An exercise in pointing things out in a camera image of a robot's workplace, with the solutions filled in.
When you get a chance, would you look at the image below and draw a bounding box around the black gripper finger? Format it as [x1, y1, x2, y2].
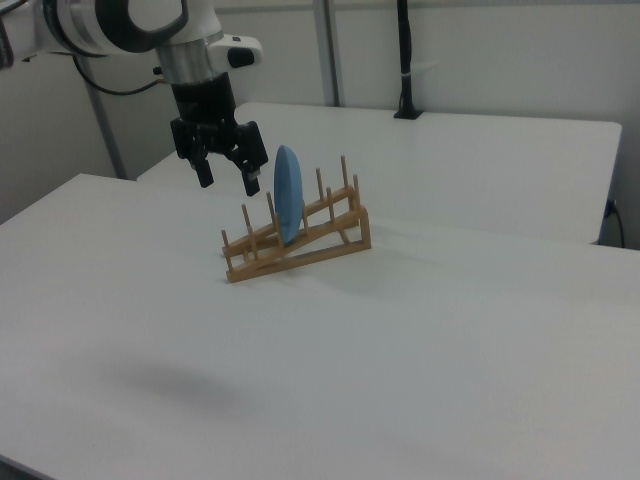
[188, 132, 216, 189]
[225, 122, 269, 197]

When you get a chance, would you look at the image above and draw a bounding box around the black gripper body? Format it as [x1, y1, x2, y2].
[169, 72, 260, 161]

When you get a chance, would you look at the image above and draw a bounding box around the blue plate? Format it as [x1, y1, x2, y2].
[273, 144, 306, 243]

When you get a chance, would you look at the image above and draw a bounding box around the wooden plate rack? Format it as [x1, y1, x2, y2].
[221, 155, 372, 285]

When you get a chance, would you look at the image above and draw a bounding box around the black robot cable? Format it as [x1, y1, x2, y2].
[73, 52, 169, 96]

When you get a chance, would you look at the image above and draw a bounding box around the grey metal wall post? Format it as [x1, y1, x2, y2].
[84, 79, 127, 180]
[314, 0, 346, 107]

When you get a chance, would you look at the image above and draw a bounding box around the black camera pole with clamp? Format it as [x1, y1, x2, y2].
[393, 0, 425, 120]

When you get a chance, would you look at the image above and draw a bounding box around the black cable at table edge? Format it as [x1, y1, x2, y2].
[605, 198, 627, 248]

